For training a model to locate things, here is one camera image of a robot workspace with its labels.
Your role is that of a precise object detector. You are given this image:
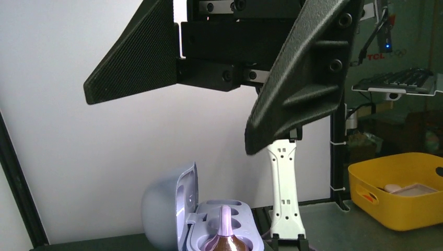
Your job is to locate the yellow plastic bin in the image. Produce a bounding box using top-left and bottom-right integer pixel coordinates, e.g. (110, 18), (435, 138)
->
(348, 153), (442, 231)

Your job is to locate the purple earbud charging case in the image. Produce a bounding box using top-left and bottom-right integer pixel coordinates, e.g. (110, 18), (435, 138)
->
(141, 163), (265, 250)

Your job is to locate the black enclosure frame post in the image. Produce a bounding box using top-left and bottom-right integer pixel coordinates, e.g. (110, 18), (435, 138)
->
(330, 98), (349, 211)

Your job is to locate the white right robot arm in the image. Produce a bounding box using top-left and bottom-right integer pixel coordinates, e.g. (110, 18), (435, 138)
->
(83, 1), (364, 250)

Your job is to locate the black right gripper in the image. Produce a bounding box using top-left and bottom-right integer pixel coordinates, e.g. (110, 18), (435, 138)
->
(83, 0), (364, 155)

